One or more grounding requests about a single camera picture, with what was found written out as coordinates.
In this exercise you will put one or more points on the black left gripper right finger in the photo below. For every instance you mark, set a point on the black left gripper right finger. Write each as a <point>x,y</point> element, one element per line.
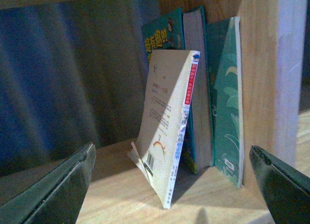
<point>286,191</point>

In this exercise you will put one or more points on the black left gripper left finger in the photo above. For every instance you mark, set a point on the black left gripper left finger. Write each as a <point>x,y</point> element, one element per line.
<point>56,198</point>

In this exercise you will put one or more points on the white paperback book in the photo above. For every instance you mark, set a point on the white paperback book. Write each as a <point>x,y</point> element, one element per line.
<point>158,148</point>

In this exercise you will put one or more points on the wooden shelf unit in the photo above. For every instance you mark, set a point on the wooden shelf unit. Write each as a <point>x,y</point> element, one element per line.
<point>272,44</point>

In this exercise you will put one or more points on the thin green leaf-pattern book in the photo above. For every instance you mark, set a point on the thin green leaf-pattern book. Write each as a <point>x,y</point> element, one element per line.
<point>225,67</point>

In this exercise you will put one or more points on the thick teal hardcover book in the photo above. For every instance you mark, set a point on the thick teal hardcover book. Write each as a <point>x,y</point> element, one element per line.
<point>179,30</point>

